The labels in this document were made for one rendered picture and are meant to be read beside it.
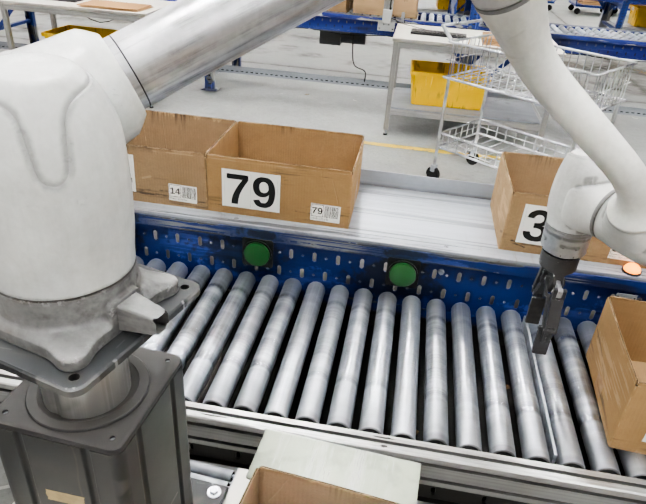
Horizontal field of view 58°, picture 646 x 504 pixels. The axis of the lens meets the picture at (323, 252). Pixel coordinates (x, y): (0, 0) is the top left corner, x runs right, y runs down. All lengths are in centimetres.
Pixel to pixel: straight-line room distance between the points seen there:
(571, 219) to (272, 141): 98
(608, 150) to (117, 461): 81
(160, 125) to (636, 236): 139
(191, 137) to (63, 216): 133
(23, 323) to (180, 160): 100
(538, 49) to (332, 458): 77
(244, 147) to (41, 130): 131
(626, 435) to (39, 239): 109
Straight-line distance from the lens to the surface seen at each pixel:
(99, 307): 67
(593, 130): 100
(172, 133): 194
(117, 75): 80
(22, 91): 60
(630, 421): 130
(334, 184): 153
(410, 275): 154
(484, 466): 121
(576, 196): 117
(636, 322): 151
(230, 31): 84
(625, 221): 108
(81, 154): 60
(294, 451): 116
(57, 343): 66
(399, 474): 115
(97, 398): 78
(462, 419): 128
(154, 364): 85
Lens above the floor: 163
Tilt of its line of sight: 31 degrees down
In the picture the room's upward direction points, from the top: 4 degrees clockwise
